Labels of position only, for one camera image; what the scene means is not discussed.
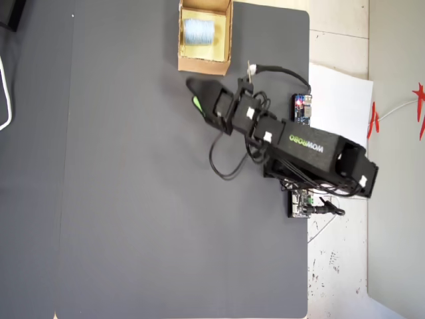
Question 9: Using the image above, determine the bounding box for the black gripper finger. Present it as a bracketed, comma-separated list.
[185, 77, 222, 98]
[192, 95, 214, 126]

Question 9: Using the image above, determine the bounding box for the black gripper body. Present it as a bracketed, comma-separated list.
[205, 86, 240, 136]

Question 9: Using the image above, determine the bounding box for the open cardboard box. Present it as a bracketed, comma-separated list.
[178, 0, 234, 76]

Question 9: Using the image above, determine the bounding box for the blue circuit board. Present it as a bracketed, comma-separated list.
[291, 94, 314, 129]

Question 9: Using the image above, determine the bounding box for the white paper sheet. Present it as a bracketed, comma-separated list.
[308, 62, 375, 147]

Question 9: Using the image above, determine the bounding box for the dark grey table mat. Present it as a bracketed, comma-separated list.
[0, 0, 74, 319]
[54, 0, 310, 319]

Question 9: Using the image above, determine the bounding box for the white green circuit board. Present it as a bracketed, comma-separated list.
[287, 189, 315, 219]

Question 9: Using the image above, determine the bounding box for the black power plug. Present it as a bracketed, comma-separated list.
[309, 199, 346, 217]

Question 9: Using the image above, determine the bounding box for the red narrow sticker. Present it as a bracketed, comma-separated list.
[366, 101, 381, 142]

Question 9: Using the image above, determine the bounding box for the white curved tube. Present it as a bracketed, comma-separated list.
[0, 55, 14, 132]

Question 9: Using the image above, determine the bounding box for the red star sticker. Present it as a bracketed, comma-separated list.
[411, 82, 425, 142]

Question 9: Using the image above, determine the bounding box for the black monitor corner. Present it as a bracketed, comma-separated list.
[0, 0, 27, 33]

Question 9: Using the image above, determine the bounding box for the thin black looped wire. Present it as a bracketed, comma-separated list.
[209, 130, 249, 182]

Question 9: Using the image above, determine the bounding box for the black sleeved camera cable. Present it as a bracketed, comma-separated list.
[250, 63, 313, 96]

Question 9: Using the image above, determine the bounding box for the black servo cable bundle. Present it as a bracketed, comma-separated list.
[280, 158, 365, 198]

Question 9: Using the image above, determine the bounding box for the white floor cable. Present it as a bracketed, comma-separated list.
[377, 98, 422, 123]

